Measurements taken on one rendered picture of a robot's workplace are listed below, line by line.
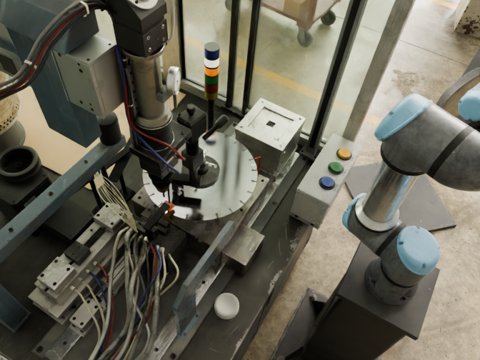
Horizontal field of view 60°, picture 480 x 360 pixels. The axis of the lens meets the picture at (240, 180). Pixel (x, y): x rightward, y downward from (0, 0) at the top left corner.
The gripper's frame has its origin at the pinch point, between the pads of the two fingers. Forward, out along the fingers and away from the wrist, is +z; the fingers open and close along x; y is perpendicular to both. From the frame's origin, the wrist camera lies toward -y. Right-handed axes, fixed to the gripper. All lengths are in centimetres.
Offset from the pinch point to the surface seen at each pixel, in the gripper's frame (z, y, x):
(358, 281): 16, -35, -32
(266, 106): 1, -53, 29
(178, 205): -4, -86, -12
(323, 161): 1.4, -39.3, 2.7
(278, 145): 1, -52, 11
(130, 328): 6, -100, -40
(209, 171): -5, -76, -2
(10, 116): -1, -136, 29
